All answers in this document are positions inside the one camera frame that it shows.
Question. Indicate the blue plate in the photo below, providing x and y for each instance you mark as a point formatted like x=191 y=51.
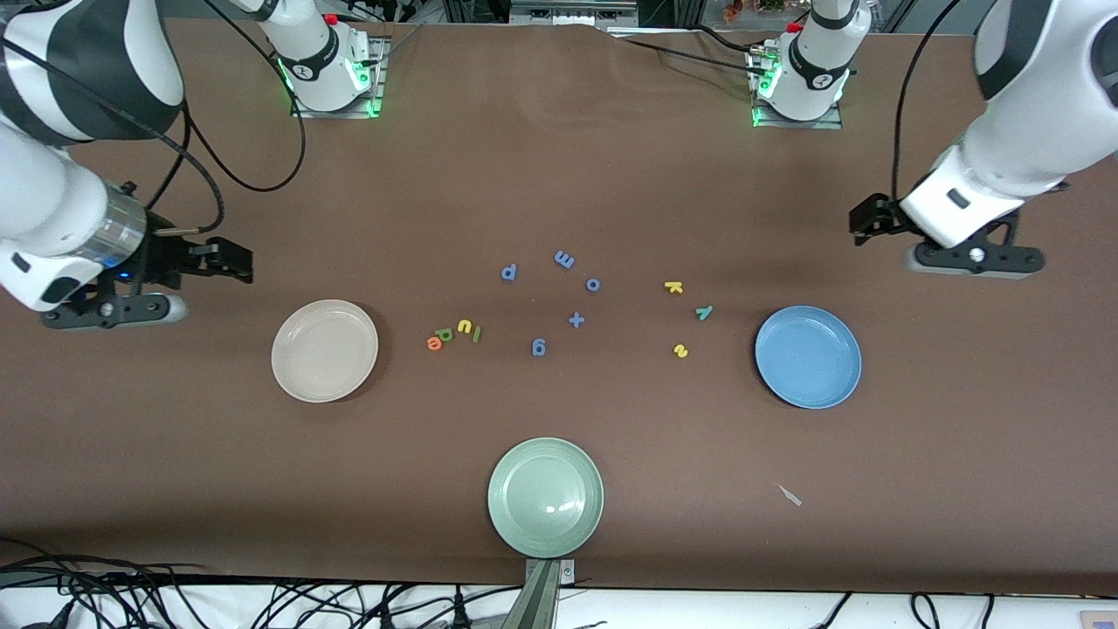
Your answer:
x=808 y=356

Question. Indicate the small grey paper scrap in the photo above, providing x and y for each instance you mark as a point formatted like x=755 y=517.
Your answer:
x=790 y=496

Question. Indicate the orange background object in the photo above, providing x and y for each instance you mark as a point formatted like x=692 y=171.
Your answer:
x=734 y=9

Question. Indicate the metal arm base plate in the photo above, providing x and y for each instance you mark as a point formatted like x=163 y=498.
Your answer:
x=830 y=123
x=377 y=87

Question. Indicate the tan cardboard piece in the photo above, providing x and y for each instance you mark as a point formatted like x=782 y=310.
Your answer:
x=1100 y=620

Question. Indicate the pale green plate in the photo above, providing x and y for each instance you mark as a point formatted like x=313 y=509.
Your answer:
x=546 y=498

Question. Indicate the grey metal camera post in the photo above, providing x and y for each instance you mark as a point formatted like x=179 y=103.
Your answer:
x=537 y=603

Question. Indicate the beige brown plate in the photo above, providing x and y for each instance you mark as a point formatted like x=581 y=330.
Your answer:
x=325 y=351

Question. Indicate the blue letter m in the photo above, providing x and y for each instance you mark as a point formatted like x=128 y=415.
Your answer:
x=564 y=259

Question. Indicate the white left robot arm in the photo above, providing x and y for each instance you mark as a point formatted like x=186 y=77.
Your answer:
x=1031 y=131

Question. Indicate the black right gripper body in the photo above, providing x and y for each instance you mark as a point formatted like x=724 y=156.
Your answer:
x=163 y=258

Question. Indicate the brown table cover sheet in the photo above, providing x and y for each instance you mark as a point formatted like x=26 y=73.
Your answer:
x=175 y=489

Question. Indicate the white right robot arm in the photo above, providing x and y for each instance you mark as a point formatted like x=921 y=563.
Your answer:
x=323 y=70

